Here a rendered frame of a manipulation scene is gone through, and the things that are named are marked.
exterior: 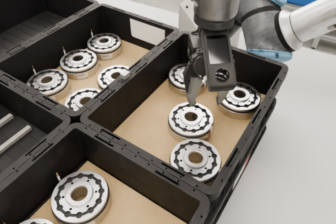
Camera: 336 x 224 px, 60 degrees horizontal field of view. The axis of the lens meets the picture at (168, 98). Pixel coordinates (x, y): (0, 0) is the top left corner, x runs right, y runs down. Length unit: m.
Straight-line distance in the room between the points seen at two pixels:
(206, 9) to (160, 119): 0.31
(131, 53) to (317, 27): 0.51
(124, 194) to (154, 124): 0.18
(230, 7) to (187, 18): 0.46
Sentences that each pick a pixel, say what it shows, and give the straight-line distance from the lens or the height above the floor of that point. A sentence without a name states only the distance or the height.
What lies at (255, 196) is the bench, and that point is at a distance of 0.76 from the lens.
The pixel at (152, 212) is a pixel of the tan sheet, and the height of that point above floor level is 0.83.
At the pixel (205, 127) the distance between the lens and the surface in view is 0.65.
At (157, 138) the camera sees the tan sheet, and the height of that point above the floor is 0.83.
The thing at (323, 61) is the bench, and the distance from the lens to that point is 1.23.
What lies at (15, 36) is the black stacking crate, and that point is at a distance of 1.11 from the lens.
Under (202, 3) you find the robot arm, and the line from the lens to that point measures 0.49.
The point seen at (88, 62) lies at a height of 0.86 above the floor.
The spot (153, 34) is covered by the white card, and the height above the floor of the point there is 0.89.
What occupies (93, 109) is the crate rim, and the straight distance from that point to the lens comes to 0.60.
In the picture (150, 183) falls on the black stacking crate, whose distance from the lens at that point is 0.53.
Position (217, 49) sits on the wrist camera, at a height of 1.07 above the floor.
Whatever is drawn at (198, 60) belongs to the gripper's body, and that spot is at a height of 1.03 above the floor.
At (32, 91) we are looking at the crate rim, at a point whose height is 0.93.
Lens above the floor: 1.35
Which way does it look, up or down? 44 degrees down
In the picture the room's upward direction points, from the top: straight up
